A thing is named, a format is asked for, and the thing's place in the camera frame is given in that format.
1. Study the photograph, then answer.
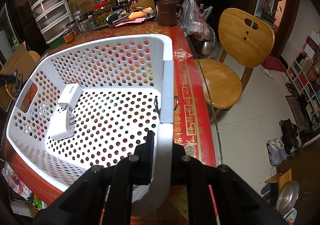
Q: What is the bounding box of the white square charger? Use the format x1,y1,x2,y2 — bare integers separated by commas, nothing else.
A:
48,109,75,140

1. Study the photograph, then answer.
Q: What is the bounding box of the white perforated plastic basket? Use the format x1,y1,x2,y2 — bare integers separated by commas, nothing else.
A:
6,34,174,215

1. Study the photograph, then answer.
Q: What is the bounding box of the coin on table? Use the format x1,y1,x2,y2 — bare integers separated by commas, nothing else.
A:
184,145,196,157

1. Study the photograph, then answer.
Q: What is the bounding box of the black folding phone stand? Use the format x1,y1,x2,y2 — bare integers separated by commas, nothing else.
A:
1,70,24,100

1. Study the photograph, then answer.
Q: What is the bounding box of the cardboard box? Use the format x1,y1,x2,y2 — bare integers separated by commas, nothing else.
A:
1,43,41,113

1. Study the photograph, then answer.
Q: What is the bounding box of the wooden chair right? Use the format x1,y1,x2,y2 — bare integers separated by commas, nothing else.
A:
199,8,275,113

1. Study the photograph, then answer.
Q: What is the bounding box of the green woven basket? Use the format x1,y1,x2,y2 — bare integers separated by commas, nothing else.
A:
48,36,65,50

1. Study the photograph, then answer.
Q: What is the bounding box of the empty glass jar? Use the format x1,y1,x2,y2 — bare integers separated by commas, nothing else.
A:
80,15,94,36

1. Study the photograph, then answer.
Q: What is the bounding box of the red lid pickle jar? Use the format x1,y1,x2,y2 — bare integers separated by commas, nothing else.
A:
93,1,112,26

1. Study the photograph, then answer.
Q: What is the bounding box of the brown ceramic mug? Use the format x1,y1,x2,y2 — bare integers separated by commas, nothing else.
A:
156,0,183,26

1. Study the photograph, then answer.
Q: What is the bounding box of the white stacked drawer tower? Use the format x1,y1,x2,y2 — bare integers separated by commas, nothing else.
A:
28,0,73,44

